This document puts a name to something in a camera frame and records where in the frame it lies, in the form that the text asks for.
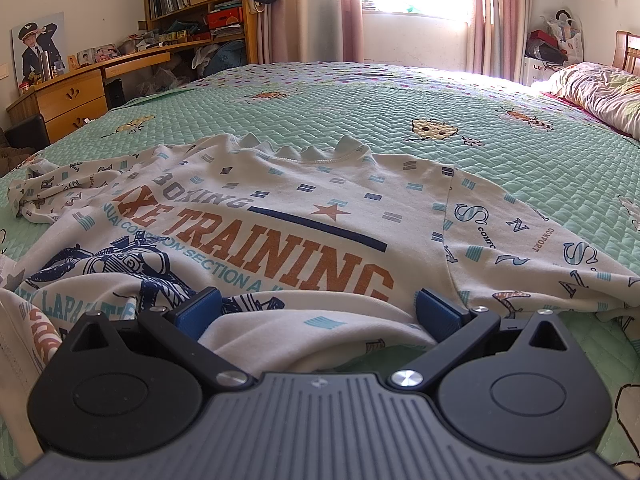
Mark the floral pink pillow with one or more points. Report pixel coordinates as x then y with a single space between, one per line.
600 90

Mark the green quilted bee bedspread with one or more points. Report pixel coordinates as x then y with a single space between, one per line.
450 110

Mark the red box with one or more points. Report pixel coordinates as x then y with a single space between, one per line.
225 17

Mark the wooden headboard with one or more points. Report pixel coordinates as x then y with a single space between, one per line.
627 52

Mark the light switch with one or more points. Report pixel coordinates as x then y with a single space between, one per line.
4 71

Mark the pink and beige curtain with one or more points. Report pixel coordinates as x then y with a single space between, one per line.
310 10
500 20

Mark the clear plastic bags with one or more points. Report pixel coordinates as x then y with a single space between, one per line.
170 77

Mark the wooden desk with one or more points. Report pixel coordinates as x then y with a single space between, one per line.
70 100

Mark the white storage box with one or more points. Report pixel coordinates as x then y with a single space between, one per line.
537 72

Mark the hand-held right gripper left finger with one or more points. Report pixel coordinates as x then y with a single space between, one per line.
200 310

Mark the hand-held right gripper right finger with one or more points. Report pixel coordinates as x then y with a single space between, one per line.
440 312

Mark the wall poster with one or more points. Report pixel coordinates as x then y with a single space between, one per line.
37 45

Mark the steel thermos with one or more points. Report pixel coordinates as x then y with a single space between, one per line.
46 65

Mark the blue bag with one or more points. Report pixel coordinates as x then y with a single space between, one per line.
225 60

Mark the black chair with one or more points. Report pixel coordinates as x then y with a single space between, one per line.
27 132

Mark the desk photo frames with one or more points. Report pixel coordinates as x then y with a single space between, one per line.
95 55

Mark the heap of shopping bags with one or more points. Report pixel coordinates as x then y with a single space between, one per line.
555 40

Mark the white printed long-sleeve shirt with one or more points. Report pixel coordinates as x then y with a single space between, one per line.
300 185

